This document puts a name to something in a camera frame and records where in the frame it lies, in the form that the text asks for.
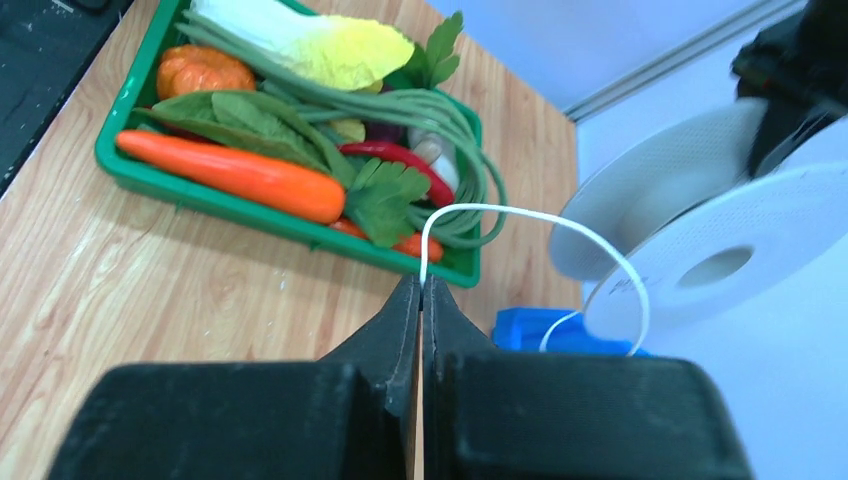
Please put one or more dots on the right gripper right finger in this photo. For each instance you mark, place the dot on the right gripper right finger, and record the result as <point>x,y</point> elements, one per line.
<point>490,413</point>

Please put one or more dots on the small orange carrot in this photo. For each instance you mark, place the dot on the small orange carrot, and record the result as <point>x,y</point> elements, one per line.
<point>410,246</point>

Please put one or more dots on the green long beans bundle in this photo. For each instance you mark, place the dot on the green long beans bundle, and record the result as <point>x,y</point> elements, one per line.
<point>425,109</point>

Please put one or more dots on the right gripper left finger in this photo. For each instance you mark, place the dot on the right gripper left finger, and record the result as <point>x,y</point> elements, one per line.
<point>347,415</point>

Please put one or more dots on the red chili pepper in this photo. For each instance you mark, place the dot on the red chili pepper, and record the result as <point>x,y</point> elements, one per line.
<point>440,192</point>

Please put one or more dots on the large orange carrot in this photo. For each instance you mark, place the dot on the large orange carrot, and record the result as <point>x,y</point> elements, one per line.
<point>281,185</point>

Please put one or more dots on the purple onion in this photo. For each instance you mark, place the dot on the purple onion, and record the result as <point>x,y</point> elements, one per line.
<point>384,132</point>

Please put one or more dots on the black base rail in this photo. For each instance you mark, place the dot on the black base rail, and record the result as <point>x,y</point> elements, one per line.
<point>46,47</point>

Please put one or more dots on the orange pumpkin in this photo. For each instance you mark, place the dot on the orange pumpkin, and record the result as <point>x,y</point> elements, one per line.
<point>191,68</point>

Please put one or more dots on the green spinach leaf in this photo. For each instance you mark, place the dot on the green spinach leaf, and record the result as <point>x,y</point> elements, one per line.
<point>255,122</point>

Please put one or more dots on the white mushroom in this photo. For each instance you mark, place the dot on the white mushroom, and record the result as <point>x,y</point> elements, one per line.
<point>438,153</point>

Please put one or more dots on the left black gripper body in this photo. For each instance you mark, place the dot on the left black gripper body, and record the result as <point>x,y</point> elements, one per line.
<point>799,67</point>

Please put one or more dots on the yellow napa cabbage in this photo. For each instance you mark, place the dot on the yellow napa cabbage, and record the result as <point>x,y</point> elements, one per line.
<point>334,51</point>

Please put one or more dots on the blue two-compartment bin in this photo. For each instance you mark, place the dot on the blue two-compartment bin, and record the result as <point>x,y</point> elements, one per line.
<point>524,328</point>

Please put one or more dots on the green parsley leaf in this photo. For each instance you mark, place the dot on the green parsley leaf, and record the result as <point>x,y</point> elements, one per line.
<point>379,199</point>

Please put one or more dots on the green cilantro leaf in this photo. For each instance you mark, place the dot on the green cilantro leaf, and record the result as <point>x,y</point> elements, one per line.
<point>435,62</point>

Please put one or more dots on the green plastic tray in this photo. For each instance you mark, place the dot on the green plastic tray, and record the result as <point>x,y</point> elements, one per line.
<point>138,90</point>

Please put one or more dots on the white perforated spool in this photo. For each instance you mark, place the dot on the white perforated spool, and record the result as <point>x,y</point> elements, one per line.
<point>702,234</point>

